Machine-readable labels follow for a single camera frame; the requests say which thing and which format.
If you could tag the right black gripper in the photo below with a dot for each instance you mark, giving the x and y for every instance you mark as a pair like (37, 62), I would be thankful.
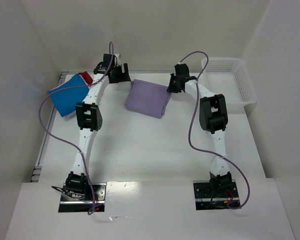
(172, 85)

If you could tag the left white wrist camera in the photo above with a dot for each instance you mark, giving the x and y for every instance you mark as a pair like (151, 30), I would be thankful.
(117, 59)

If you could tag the pink folded shirt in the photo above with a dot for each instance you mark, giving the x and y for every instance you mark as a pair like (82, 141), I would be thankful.
(69, 116)

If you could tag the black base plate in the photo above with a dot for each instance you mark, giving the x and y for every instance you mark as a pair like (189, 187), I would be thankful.
(73, 201)
(206, 200)

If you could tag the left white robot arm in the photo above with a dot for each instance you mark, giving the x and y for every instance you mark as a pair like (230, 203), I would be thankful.
(89, 120)

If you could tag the blue folded shirt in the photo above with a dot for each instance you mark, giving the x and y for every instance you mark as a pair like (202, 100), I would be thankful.
(67, 95)

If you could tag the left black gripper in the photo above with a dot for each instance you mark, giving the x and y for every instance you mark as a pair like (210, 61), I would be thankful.
(124, 74)

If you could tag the purple polo shirt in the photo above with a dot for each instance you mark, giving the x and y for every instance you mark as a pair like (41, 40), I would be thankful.
(147, 98)

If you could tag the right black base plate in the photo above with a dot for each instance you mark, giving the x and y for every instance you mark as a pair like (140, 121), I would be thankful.
(206, 200)

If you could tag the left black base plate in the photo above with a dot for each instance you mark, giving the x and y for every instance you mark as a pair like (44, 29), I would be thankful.
(73, 201)

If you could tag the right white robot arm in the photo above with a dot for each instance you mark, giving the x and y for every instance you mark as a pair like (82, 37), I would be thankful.
(213, 118)

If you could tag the red folded shirt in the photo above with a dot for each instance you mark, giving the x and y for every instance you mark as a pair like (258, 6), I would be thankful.
(87, 78)

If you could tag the white plastic basket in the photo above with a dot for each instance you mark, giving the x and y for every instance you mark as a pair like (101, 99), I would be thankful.
(229, 76)

